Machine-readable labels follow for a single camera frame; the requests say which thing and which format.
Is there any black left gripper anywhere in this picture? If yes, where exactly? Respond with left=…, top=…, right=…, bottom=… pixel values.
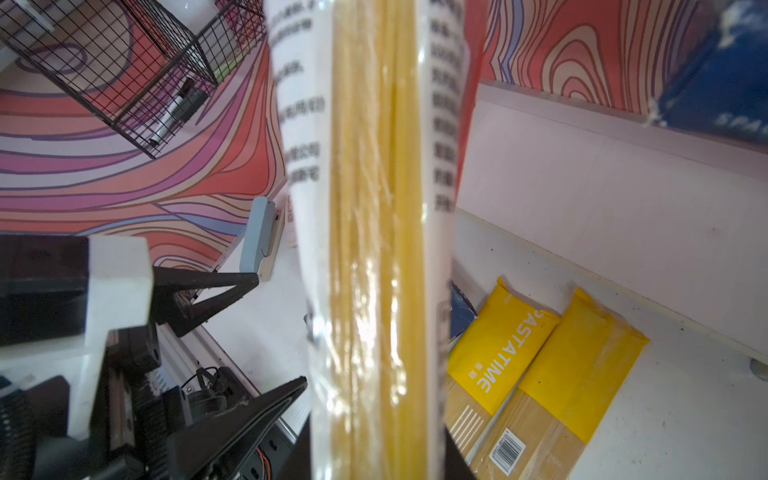
left=90, top=267, right=307, bottom=479

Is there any blue Barilla rigatoni box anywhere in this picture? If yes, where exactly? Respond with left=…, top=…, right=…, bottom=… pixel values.
left=450, top=283, right=478, bottom=340

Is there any red spaghetti bag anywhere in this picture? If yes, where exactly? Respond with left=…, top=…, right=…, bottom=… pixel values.
left=265, top=1, right=489, bottom=479

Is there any yellow spaghetti bag with barcode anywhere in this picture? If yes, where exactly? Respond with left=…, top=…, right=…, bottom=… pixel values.
left=470, top=288, right=648, bottom=479

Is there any blue Barilla spaghetti box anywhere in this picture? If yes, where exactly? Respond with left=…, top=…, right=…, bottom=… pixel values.
left=648, top=1, right=767, bottom=146

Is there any white two-tier shelf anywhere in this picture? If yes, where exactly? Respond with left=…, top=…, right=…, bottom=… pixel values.
left=455, top=77, right=768, bottom=382

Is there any grey blue stapler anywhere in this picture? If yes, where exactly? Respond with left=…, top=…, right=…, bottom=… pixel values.
left=239, top=197, right=285, bottom=282

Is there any black marker pen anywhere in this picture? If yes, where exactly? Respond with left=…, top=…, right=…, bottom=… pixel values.
left=148, top=77, right=208, bottom=148

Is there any yellow Pastatime spaghetti bag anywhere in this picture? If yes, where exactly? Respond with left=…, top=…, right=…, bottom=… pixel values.
left=443, top=277, right=562, bottom=460

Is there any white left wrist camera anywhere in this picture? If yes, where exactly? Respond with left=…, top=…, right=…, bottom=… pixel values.
left=1, top=234, right=154, bottom=440

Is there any black wire basket left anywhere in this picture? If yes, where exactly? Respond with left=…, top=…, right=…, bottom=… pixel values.
left=1, top=1, right=266, bottom=157

